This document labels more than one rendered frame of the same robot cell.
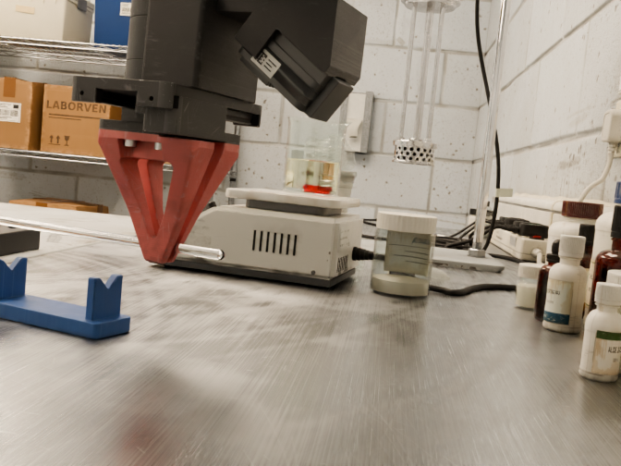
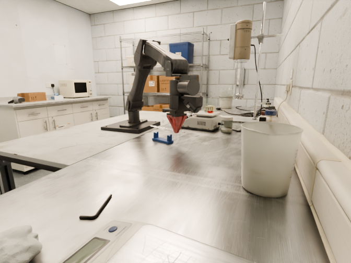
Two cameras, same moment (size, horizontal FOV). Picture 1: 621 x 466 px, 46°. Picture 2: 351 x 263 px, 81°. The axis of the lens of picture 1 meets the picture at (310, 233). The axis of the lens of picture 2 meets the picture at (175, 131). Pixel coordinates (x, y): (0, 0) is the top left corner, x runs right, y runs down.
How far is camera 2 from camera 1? 0.40 m
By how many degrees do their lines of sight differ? 18
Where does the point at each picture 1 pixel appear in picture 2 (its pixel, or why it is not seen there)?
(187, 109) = (177, 113)
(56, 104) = (162, 80)
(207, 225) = (189, 120)
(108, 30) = not seen: hidden behind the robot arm
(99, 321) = (168, 141)
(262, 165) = (214, 90)
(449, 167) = (268, 86)
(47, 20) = not seen: hidden behind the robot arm
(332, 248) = (211, 124)
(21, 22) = not seen: hidden behind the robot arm
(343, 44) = (198, 103)
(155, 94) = (172, 111)
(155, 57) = (173, 105)
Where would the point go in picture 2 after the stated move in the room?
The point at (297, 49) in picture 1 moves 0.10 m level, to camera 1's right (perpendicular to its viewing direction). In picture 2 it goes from (191, 104) to (220, 105)
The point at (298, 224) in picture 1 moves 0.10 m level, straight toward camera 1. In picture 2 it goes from (205, 119) to (202, 123)
